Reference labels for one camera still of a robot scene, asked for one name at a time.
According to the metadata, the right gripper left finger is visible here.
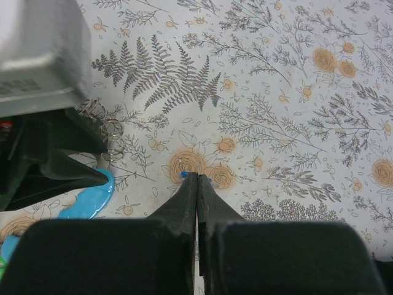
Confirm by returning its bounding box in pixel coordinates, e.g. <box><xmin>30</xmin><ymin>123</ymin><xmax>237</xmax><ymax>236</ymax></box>
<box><xmin>1</xmin><ymin>173</ymin><xmax>197</xmax><ymax>294</ymax></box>

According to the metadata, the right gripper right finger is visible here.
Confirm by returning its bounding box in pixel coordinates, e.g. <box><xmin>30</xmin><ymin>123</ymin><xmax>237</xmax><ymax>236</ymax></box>
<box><xmin>196</xmin><ymin>175</ymin><xmax>386</xmax><ymax>294</ymax></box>

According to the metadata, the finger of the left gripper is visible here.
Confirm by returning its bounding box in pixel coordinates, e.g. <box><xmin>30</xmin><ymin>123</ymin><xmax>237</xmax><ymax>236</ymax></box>
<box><xmin>1</xmin><ymin>121</ymin><xmax>109</xmax><ymax>211</ymax></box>
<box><xmin>49</xmin><ymin>108</ymin><xmax>107</xmax><ymax>154</ymax></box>

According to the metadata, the metal key organizer disc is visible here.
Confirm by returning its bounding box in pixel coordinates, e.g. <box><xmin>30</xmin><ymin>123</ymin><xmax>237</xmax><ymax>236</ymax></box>
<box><xmin>0</xmin><ymin>98</ymin><xmax>126</xmax><ymax>262</ymax></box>

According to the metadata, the blue key tag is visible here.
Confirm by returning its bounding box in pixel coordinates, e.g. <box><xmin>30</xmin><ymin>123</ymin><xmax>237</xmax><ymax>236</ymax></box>
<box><xmin>179</xmin><ymin>171</ymin><xmax>212</xmax><ymax>183</ymax></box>

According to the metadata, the floral table mat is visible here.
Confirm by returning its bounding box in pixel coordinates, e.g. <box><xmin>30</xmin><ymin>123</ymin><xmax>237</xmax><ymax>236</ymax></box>
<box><xmin>0</xmin><ymin>0</ymin><xmax>393</xmax><ymax>295</ymax></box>

